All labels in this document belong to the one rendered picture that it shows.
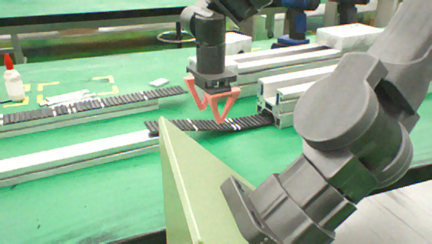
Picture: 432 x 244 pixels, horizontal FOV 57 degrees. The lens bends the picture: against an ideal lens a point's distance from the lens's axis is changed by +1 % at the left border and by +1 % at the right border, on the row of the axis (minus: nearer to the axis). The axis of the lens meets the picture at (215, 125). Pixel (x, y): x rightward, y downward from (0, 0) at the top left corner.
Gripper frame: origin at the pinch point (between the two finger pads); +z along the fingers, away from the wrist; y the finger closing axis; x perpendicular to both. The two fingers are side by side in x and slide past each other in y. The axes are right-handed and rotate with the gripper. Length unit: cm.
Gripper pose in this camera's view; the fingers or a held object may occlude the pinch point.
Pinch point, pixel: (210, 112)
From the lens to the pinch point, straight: 81.0
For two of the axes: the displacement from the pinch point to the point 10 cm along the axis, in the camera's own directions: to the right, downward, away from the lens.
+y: -4.8, -3.8, 7.9
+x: -8.8, 2.1, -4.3
